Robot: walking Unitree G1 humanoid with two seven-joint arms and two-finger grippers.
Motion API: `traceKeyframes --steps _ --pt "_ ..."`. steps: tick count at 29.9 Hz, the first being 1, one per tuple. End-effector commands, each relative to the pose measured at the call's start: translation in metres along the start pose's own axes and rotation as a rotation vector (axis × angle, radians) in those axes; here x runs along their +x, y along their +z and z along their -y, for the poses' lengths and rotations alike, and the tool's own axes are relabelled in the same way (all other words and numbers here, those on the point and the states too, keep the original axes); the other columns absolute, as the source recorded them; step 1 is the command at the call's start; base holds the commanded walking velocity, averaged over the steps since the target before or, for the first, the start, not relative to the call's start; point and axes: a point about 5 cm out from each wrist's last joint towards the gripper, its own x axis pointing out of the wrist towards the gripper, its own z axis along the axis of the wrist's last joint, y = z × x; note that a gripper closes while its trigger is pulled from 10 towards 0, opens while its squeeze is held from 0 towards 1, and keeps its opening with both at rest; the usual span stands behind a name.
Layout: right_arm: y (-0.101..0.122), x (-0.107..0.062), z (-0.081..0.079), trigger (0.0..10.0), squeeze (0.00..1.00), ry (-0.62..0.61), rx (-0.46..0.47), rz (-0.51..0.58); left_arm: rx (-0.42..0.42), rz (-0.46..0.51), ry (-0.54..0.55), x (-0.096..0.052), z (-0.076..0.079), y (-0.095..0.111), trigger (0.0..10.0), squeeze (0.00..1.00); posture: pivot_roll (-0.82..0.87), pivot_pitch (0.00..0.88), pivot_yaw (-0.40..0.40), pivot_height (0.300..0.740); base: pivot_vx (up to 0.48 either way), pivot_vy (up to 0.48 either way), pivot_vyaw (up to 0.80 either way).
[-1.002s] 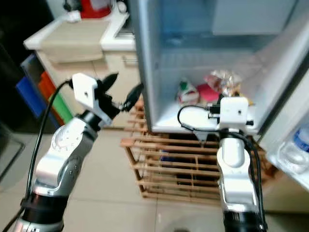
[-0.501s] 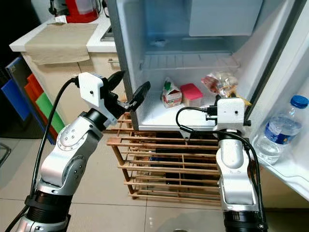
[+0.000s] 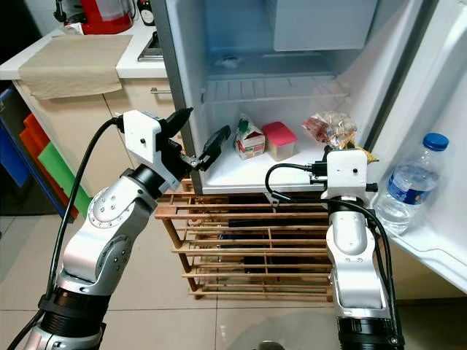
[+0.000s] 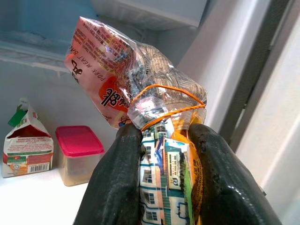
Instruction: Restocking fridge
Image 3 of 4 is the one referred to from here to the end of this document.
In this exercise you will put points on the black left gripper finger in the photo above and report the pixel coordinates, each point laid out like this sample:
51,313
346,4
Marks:
179,119
215,144

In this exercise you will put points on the fridge door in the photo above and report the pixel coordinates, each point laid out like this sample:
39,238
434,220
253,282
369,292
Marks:
445,73

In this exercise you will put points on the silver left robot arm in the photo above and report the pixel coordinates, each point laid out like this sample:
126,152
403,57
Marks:
95,240

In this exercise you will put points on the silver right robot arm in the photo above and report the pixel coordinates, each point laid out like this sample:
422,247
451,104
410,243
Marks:
350,240

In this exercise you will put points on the grey mini fridge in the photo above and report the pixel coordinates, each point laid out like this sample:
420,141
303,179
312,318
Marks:
175,58

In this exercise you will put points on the clear plastic snack bag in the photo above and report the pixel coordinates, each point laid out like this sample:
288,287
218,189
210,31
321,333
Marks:
328,125

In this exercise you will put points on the small milk carton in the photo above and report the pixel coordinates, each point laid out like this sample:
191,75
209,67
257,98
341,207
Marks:
249,142

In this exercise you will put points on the pink lid food container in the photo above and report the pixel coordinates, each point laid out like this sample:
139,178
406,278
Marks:
279,135

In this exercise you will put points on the blue cap water bottle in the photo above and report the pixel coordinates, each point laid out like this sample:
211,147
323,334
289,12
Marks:
408,182

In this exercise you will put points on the steel gas stove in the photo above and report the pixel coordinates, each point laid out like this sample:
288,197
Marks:
149,49

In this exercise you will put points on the wooden lattice rack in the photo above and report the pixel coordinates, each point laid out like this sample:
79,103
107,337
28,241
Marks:
248,215

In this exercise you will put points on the blue cutting board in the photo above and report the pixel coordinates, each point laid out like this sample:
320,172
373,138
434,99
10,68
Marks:
9,157

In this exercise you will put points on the orange cutting board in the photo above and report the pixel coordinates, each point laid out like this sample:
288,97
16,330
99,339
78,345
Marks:
36,135

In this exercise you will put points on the beige kitchen cabinet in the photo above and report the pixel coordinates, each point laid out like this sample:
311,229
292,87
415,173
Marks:
58,120

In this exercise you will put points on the green cutting board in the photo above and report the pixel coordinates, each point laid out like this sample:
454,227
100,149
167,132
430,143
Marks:
57,175

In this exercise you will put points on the white freezer compartment flap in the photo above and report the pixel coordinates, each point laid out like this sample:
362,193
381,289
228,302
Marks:
325,25

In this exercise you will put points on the red electric kettle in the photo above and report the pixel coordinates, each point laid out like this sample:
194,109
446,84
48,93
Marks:
106,14

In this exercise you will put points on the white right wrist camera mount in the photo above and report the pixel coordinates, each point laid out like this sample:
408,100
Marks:
346,171

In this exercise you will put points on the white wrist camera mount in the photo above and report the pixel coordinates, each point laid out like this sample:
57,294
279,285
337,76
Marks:
346,171
140,135

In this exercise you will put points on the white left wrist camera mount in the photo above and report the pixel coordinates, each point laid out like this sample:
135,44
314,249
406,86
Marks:
140,135

